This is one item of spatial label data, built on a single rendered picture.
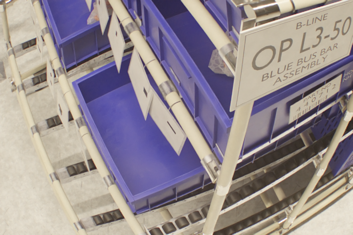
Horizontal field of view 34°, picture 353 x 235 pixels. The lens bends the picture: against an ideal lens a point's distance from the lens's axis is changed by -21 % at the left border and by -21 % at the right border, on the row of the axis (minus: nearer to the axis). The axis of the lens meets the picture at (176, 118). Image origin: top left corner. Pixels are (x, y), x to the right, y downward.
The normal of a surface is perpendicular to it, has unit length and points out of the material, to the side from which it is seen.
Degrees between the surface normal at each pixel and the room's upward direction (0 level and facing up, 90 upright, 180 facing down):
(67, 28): 3
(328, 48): 90
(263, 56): 90
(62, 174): 11
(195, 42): 5
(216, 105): 5
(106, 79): 90
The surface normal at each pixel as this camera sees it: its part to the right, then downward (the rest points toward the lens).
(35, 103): 0.04, -0.49
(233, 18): -0.89, 0.44
